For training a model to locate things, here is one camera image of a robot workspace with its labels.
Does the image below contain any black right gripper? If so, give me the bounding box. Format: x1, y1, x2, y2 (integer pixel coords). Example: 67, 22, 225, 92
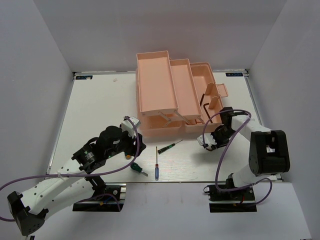
209, 127, 238, 151

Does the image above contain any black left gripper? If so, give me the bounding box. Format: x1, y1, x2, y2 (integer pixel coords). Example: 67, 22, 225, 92
106, 127, 147, 158

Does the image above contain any blue red screwdriver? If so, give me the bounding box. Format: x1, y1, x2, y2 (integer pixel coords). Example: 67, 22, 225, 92
155, 146, 159, 181

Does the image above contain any long brown hex key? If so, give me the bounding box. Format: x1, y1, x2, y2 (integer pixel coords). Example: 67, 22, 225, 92
203, 102, 213, 124

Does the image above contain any green black precision screwdriver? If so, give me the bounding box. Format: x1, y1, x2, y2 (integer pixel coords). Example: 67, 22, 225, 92
157, 140, 183, 155

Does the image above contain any short brown hex key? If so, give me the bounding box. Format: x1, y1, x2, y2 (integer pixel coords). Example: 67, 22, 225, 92
199, 93, 205, 106

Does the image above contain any pink plastic toolbox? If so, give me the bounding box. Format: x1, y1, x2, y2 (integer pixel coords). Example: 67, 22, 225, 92
135, 50, 228, 137

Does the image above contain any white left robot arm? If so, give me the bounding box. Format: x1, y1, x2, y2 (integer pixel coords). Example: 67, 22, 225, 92
7, 120, 146, 237

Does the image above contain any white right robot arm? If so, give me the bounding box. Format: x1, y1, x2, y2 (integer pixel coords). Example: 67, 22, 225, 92
197, 107, 290, 200

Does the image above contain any stubby green screwdriver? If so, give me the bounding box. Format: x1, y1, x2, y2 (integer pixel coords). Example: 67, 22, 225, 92
130, 162, 149, 177

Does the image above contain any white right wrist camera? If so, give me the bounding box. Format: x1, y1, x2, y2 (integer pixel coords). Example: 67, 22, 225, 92
197, 133, 217, 149

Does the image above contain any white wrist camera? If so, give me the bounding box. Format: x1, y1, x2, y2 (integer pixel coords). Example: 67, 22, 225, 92
120, 116, 141, 138
197, 133, 217, 149

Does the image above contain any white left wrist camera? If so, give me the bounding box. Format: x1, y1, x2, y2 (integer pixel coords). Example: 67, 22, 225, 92
120, 116, 141, 138

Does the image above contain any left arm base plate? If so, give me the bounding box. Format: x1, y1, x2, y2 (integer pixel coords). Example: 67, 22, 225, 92
72, 183, 127, 213

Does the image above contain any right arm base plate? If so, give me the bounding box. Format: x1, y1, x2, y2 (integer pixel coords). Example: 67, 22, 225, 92
203, 184, 257, 213

